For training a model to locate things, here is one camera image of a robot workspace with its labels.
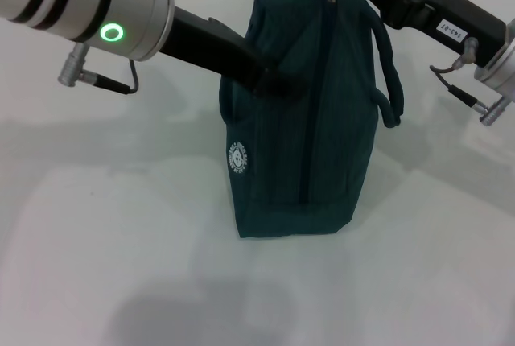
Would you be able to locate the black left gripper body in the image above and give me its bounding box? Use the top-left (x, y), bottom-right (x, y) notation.
top-left (157, 4), bottom-right (269, 92)

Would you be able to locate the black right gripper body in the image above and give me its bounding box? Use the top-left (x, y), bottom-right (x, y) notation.
top-left (376, 0), bottom-right (507, 68)

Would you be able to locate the dark teal insulated lunch bag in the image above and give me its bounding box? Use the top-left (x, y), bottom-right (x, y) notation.
top-left (216, 0), bottom-right (405, 241)

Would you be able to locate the left arm connector cable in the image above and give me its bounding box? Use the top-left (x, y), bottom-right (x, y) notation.
top-left (58, 42), bottom-right (140, 97)

